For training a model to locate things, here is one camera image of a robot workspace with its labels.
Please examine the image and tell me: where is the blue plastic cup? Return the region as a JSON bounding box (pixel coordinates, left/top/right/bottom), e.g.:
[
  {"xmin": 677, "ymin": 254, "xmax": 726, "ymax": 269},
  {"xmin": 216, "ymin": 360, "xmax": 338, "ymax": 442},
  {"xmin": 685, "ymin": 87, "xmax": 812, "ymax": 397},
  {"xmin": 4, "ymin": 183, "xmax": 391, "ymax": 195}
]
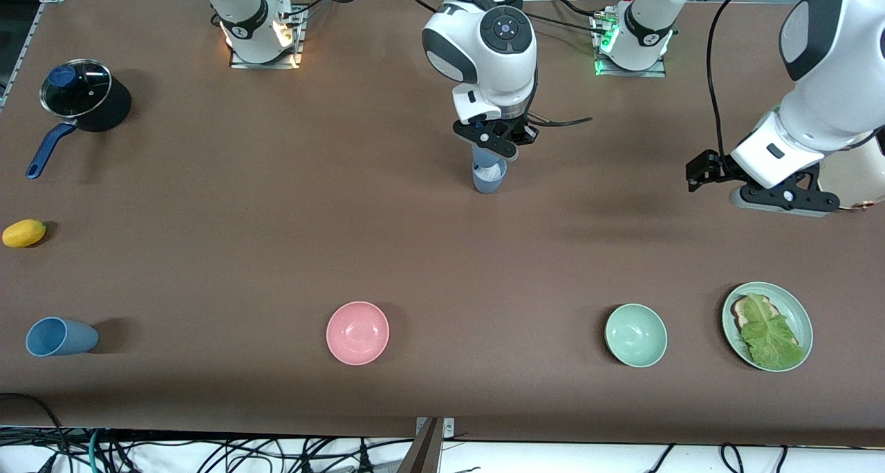
[
  {"xmin": 26, "ymin": 317, "xmax": 99, "ymax": 358},
  {"xmin": 472, "ymin": 146, "xmax": 503, "ymax": 174}
]

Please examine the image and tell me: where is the dark wedge-shaped post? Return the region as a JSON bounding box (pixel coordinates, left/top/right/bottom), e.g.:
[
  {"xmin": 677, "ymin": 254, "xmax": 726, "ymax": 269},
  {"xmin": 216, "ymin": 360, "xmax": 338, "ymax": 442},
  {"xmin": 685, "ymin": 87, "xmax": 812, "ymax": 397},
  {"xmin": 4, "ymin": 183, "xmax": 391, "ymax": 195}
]
[{"xmin": 395, "ymin": 418, "xmax": 443, "ymax": 473}]

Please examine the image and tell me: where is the mint green plate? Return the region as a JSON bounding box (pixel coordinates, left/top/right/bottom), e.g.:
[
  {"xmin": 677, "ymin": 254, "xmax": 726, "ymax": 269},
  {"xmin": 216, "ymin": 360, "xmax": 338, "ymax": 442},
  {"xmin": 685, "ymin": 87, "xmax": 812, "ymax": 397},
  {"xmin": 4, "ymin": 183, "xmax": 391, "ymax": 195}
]
[{"xmin": 722, "ymin": 281, "xmax": 814, "ymax": 373}]

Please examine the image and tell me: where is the metal table bracket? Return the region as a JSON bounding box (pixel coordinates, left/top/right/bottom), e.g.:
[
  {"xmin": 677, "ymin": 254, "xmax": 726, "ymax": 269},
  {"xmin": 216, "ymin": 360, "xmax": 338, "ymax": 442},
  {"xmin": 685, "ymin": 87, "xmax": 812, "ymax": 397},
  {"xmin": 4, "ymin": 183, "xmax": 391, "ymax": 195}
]
[{"xmin": 415, "ymin": 418, "xmax": 456, "ymax": 440}]

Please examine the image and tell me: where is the glass lid blue knob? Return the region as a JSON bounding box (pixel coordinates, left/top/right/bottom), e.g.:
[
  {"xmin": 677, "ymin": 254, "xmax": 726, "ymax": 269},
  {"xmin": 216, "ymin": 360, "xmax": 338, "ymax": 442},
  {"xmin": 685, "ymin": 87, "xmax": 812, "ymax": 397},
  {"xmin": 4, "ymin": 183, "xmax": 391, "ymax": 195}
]
[{"xmin": 39, "ymin": 59, "xmax": 113, "ymax": 119}]

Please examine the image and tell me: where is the black left base cable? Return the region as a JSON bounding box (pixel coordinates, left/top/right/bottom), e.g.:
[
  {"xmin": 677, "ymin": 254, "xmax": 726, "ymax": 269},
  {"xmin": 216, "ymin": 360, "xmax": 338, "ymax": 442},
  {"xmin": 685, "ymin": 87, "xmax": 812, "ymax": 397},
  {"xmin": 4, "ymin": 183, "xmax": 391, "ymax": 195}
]
[{"xmin": 525, "ymin": 0, "xmax": 611, "ymax": 37}]

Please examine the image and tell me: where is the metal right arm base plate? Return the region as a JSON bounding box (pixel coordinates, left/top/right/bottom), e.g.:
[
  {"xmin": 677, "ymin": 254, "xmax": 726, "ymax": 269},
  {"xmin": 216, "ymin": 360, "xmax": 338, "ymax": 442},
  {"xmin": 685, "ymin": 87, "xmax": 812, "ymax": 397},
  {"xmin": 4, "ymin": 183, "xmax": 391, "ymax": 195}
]
[{"xmin": 228, "ymin": 6, "xmax": 305, "ymax": 70}]

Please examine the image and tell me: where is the pink bowl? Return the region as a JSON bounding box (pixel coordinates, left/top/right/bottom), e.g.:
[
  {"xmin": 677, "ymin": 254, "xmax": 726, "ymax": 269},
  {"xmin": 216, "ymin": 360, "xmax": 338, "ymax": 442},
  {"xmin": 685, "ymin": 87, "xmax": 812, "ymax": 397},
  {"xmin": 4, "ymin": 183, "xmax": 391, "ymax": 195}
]
[{"xmin": 326, "ymin": 302, "xmax": 390, "ymax": 366}]

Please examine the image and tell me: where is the white round container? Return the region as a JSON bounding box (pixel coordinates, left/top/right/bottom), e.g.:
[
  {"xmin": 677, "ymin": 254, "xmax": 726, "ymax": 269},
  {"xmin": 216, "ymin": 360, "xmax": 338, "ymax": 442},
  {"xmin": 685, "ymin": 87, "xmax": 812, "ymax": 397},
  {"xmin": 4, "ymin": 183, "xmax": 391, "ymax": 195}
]
[{"xmin": 818, "ymin": 140, "xmax": 885, "ymax": 213}]

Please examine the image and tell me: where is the black looped floor cable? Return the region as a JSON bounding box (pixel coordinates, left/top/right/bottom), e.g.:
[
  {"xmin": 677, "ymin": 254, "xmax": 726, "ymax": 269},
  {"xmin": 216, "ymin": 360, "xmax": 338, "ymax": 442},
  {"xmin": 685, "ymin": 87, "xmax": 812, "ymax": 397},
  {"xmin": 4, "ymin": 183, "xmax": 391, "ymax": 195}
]
[{"xmin": 0, "ymin": 392, "xmax": 73, "ymax": 473}]

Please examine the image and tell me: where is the aluminium table edge rail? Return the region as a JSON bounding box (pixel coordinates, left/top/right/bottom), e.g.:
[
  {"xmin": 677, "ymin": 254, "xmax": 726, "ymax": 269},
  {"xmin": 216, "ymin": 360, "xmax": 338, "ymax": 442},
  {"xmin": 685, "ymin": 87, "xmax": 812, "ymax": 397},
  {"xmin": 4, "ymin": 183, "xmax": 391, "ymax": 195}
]
[{"xmin": 0, "ymin": 0, "xmax": 68, "ymax": 109}]

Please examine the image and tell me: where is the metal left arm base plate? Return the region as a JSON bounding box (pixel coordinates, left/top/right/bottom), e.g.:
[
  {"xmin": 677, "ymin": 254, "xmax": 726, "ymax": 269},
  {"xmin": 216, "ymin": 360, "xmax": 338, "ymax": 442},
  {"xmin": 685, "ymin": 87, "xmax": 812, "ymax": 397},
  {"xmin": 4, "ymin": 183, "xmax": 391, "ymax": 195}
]
[{"xmin": 593, "ymin": 13, "xmax": 669, "ymax": 78}]

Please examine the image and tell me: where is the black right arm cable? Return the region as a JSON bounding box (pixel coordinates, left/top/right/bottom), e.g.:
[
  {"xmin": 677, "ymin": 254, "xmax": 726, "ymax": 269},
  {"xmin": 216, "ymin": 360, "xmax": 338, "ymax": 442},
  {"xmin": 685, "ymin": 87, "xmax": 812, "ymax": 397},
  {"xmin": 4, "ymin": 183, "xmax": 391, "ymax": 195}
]
[{"xmin": 239, "ymin": 0, "xmax": 594, "ymax": 129}]

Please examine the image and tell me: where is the green lettuce leaf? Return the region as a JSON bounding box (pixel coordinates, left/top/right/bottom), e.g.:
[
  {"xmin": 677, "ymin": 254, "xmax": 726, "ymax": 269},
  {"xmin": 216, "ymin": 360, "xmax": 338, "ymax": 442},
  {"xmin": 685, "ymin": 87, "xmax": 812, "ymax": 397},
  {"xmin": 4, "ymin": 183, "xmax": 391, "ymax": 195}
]
[{"xmin": 740, "ymin": 295, "xmax": 807, "ymax": 369}]

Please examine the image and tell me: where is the black pot blue handle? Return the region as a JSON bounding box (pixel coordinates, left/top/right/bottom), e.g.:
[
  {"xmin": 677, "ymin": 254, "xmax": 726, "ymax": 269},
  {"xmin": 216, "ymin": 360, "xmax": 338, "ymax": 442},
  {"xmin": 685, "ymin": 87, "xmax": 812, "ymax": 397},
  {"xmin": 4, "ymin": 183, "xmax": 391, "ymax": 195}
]
[{"xmin": 26, "ymin": 72, "xmax": 133, "ymax": 180}]

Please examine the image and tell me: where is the grey-blue plastic cup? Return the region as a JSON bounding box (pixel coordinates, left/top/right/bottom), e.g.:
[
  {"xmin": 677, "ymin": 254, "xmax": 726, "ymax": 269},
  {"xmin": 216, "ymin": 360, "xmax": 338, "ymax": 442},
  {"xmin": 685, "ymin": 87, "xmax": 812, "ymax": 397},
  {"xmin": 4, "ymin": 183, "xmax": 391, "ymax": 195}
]
[{"xmin": 472, "ymin": 160, "xmax": 508, "ymax": 195}]

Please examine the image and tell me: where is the toast slice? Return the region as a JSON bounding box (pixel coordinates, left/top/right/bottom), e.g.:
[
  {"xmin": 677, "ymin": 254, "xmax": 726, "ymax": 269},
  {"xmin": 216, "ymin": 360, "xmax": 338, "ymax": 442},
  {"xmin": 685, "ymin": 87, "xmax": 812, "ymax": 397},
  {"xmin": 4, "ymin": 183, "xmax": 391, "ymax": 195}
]
[{"xmin": 733, "ymin": 295, "xmax": 799, "ymax": 346}]

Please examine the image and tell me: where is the black base cable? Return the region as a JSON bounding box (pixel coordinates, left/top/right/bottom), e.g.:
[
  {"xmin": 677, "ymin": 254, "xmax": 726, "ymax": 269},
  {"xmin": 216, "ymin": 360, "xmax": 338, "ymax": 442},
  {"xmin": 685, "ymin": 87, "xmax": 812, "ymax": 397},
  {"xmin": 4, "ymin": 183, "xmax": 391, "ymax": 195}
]
[
  {"xmin": 275, "ymin": 0, "xmax": 341, "ymax": 21},
  {"xmin": 525, "ymin": 0, "xmax": 611, "ymax": 37}
]

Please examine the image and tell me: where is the black cable tangle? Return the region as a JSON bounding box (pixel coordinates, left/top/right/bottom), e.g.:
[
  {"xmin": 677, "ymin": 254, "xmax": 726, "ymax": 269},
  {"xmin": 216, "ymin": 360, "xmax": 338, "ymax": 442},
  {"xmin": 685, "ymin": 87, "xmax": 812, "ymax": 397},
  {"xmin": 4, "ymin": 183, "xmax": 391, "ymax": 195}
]
[{"xmin": 104, "ymin": 435, "xmax": 416, "ymax": 473}]

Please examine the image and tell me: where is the black right base cable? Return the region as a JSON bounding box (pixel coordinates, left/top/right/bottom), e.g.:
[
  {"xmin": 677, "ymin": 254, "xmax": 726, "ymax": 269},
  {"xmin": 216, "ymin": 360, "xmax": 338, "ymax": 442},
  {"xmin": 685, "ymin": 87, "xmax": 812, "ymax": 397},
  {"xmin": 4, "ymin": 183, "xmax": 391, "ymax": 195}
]
[{"xmin": 275, "ymin": 0, "xmax": 341, "ymax": 21}]

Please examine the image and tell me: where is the yellow lemon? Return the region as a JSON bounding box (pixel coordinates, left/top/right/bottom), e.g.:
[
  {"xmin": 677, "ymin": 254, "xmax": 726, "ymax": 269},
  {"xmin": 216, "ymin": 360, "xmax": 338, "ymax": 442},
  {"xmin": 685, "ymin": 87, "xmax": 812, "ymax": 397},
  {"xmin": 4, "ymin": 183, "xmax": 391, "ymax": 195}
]
[{"xmin": 2, "ymin": 219, "xmax": 48, "ymax": 248}]

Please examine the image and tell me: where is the mint green bowl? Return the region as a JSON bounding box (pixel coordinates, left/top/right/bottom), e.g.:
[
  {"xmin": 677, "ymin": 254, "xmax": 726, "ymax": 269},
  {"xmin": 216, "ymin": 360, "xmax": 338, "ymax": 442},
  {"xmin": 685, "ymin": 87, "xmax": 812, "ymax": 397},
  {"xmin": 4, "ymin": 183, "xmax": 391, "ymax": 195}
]
[{"xmin": 605, "ymin": 304, "xmax": 669, "ymax": 369}]

